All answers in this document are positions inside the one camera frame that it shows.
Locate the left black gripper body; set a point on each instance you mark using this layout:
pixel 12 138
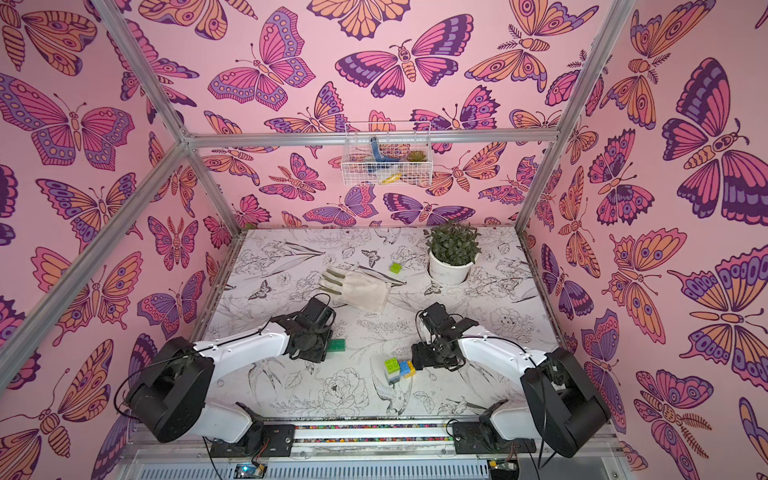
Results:
pixel 318 349

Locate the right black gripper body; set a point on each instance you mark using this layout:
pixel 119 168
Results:
pixel 425 355

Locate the dark green lego brick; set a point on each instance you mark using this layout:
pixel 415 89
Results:
pixel 336 345

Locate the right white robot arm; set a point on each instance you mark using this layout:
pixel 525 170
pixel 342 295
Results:
pixel 564 409

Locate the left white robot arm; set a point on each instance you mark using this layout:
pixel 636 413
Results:
pixel 171 394

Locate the beige work glove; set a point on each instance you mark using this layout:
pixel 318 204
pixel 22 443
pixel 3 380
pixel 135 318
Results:
pixel 355 289

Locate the potted green plant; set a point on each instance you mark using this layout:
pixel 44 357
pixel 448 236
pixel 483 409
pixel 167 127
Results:
pixel 453 250

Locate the green circuit board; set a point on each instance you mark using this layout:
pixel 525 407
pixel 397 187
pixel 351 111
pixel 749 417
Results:
pixel 249 471

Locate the yellow item in basket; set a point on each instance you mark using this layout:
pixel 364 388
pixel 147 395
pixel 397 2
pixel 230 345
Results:
pixel 390 179

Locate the blue toy in basket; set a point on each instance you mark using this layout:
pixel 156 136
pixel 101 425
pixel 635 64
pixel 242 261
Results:
pixel 380 161

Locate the small green plant in basket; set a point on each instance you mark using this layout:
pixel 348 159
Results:
pixel 416 156

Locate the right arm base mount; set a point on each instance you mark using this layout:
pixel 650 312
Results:
pixel 499 428

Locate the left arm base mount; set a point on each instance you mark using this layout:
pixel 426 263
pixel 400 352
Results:
pixel 261 439

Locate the white wire basket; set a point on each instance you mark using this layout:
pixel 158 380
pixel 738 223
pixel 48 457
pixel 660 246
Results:
pixel 393 152

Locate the aluminium frame left diagonal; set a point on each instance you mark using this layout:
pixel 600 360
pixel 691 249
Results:
pixel 22 344

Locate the aluminium frame right post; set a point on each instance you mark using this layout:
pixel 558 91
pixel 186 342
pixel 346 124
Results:
pixel 601 48

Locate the aluminium frame post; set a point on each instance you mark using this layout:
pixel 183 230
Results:
pixel 601 48
pixel 115 23

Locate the aluminium frame left post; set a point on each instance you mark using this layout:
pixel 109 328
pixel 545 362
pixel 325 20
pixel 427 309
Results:
pixel 115 23

